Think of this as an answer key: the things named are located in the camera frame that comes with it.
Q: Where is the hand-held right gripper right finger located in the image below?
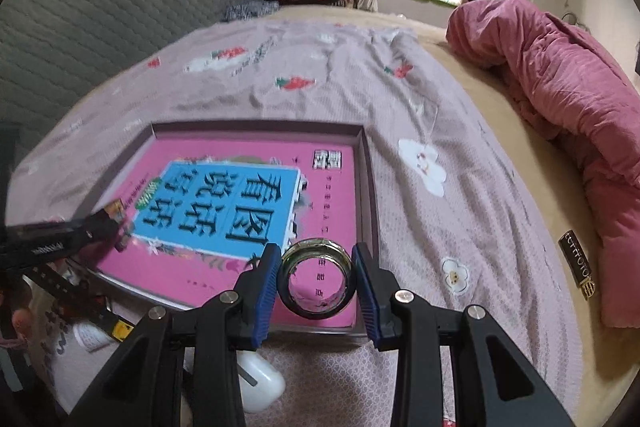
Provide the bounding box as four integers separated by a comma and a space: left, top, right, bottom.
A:
351, 243, 576, 427

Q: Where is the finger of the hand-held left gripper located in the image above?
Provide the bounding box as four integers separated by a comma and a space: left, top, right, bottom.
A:
60, 207, 127, 256

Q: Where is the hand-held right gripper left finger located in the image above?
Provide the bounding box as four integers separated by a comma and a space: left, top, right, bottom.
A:
65, 243, 282, 427

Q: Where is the shallow grey cardboard tray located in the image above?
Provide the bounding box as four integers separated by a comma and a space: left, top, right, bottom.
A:
92, 121, 381, 340

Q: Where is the white earbuds case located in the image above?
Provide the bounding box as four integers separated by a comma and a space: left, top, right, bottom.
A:
235, 349, 287, 414

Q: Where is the pink and blue book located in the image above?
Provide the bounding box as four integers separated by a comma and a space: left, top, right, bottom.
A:
97, 134, 361, 328

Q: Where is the black gold fabric label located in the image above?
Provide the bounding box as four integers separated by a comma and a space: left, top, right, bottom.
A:
557, 234, 598, 300

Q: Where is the grey quilted headboard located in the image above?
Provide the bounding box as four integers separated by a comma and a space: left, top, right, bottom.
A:
0, 0, 264, 128

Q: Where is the purple printed blanket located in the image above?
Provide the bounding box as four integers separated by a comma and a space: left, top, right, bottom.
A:
10, 17, 591, 427

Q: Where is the blue patterned cloth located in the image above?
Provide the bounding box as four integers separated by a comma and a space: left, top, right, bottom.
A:
220, 1, 281, 22

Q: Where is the pink duvet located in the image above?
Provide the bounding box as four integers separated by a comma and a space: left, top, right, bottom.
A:
446, 0, 640, 328

